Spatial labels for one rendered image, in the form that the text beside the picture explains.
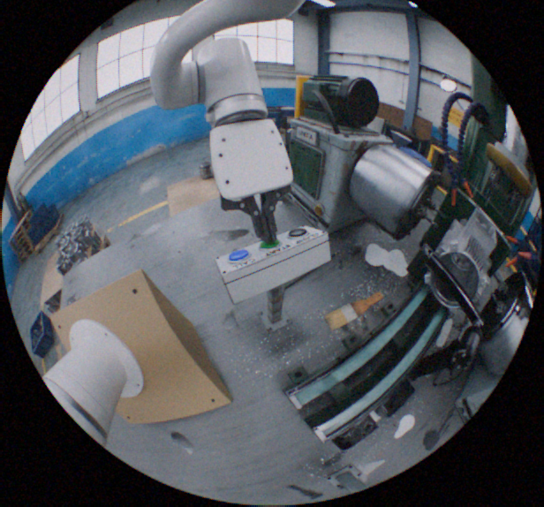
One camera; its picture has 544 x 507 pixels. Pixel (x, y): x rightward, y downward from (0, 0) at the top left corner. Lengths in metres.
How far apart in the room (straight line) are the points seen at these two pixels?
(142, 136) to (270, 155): 5.21
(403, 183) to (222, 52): 0.45
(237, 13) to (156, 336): 0.44
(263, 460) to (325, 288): 0.54
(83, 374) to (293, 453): 0.45
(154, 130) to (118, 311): 5.15
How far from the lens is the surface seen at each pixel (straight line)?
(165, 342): 0.36
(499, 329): 0.56
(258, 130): 0.25
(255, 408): 0.49
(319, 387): 0.37
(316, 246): 0.29
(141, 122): 5.36
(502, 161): 0.49
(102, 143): 5.61
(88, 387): 0.32
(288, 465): 0.55
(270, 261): 0.25
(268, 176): 0.25
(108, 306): 0.38
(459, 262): 0.71
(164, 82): 0.24
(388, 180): 0.50
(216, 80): 0.27
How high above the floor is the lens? 1.28
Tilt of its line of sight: 45 degrees down
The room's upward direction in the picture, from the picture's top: straight up
